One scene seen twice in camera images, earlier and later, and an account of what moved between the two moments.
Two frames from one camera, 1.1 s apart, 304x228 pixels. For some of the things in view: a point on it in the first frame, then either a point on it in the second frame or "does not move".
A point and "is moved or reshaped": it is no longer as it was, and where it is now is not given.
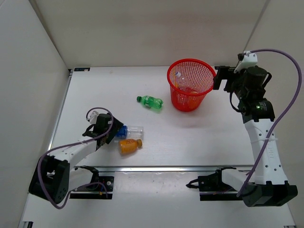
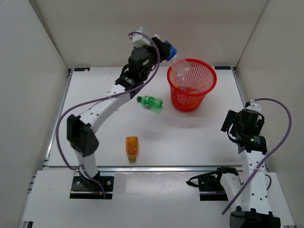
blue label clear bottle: x=129 y=132 → x=181 y=67
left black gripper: x=118 y=125 → x=165 y=51
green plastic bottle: x=150 y=101 does not move
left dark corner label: x=81 y=69 does not move
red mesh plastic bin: x=190 y=80 does not move
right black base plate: x=212 y=188 does not move
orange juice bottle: x=193 y=101 does not move
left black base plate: x=103 y=189 does not move
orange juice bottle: x=129 y=146 is moved or reshaped
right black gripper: x=224 y=72 → x=231 y=118
